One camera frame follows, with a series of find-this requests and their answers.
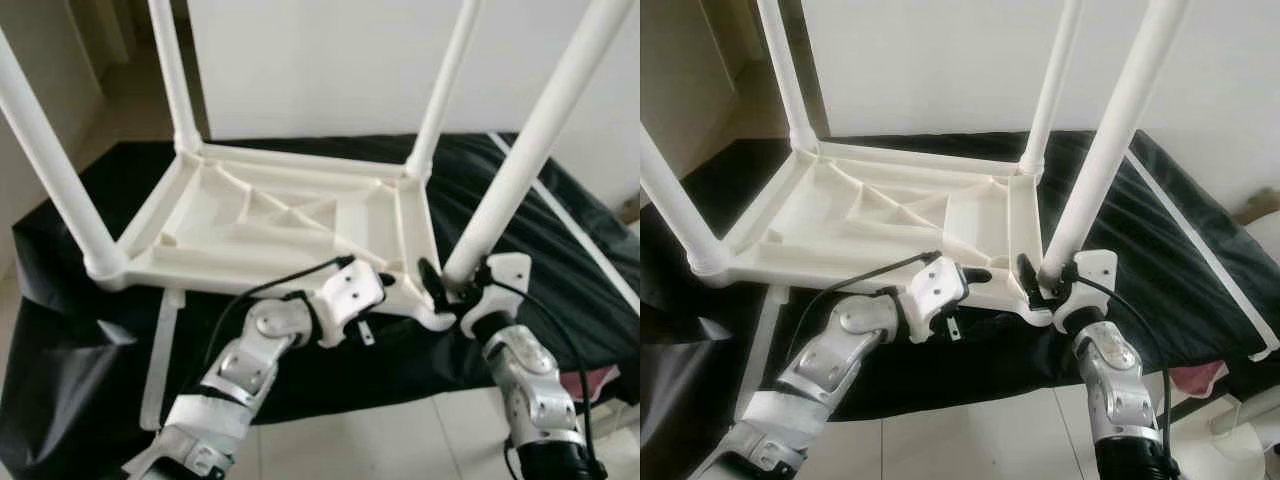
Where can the white plastic children table top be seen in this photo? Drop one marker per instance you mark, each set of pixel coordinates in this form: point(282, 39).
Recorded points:
point(250, 215)
point(860, 215)

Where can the black table cloth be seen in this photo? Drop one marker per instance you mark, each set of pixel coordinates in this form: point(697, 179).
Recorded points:
point(1180, 300)
point(560, 300)

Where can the white rounded object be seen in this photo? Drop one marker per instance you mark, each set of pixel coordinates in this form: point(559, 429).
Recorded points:
point(1265, 255)
point(633, 240)

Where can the pink cloth item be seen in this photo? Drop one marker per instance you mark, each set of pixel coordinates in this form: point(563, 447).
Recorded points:
point(590, 383)
point(1200, 378)

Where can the small tan object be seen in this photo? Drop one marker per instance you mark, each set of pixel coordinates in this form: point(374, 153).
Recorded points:
point(1258, 207)
point(630, 210)

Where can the white round stand base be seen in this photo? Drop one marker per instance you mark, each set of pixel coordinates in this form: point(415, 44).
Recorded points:
point(1230, 455)

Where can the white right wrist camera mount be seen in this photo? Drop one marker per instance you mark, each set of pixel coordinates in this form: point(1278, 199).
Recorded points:
point(1092, 270)
point(505, 275)

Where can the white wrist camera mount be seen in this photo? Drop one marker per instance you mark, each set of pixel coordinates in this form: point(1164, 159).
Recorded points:
point(938, 290)
point(505, 275)
point(350, 295)
point(1092, 270)

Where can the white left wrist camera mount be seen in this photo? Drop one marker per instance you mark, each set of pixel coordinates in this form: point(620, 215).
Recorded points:
point(938, 290)
point(350, 295)

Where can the beige door frame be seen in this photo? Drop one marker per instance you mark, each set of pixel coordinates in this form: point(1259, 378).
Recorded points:
point(105, 30)
point(725, 35)

